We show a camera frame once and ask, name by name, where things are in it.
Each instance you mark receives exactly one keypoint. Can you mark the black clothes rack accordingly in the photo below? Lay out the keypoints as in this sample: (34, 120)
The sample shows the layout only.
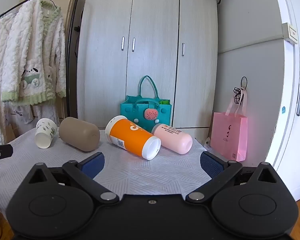
(70, 92)

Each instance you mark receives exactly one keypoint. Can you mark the white fluffy jacket green trim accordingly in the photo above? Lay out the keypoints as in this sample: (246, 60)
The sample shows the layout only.
(35, 42)

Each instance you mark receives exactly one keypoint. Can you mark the pink bottle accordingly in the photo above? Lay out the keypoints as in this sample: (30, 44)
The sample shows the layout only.
(175, 138)

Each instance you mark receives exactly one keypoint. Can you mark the white door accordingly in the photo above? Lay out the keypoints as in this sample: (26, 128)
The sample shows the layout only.
(292, 135)

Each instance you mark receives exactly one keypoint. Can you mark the white paper cup green print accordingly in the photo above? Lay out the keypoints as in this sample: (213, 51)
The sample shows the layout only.
(45, 132)

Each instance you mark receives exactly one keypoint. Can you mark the orange cup with white lid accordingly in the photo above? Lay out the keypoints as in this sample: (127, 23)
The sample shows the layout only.
(130, 135)

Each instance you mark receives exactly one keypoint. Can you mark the grey wooden wardrobe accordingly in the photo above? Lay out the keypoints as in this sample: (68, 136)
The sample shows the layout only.
(102, 80)

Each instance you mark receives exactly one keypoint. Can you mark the pink paper shopping bag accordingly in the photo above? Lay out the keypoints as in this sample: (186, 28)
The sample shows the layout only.
(228, 135)

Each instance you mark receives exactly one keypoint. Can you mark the brown cup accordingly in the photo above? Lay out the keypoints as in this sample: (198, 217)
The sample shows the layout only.
(78, 133)

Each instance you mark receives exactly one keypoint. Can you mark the white fluffy robe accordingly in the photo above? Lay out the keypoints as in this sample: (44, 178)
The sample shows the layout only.
(0, 67)

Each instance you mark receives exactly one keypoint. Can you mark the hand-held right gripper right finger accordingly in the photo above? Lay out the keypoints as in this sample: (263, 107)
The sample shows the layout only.
(210, 165)

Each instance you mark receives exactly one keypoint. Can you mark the beige wall switch box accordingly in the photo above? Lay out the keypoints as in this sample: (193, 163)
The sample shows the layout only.
(291, 33)

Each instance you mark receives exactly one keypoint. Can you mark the patterned white pajama pants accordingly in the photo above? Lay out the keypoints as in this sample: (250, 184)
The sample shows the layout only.
(20, 115)

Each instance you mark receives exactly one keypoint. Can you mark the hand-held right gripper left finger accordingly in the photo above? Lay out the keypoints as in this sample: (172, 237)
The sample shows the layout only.
(93, 164)

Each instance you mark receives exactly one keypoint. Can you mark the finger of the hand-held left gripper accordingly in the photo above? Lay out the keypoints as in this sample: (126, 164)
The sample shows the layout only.
(5, 151)

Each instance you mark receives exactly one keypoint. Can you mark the grey patterned tablecloth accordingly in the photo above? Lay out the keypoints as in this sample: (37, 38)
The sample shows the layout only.
(140, 172)

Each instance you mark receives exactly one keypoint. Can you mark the teal felt tote bag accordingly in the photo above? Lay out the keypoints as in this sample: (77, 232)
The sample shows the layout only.
(137, 111)

